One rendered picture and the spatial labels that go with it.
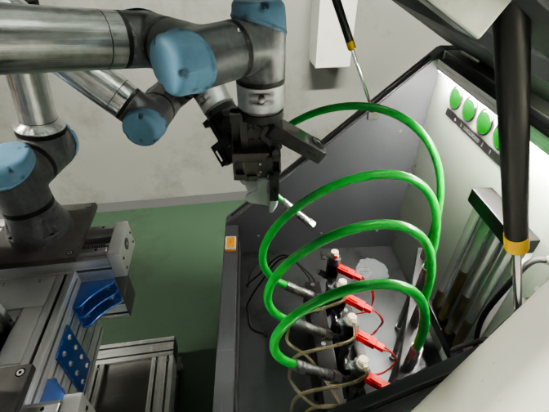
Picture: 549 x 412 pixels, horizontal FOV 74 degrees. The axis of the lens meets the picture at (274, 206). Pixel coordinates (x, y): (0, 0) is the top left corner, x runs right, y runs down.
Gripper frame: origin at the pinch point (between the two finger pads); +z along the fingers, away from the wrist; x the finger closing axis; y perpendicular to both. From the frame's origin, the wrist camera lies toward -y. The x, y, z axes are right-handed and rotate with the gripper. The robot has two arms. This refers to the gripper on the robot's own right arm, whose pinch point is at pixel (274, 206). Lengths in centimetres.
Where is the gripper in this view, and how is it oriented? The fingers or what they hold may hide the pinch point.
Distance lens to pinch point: 70.5
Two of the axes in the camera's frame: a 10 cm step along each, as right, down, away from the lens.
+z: 0.0, 7.9, 6.2
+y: -10.0, 0.4, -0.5
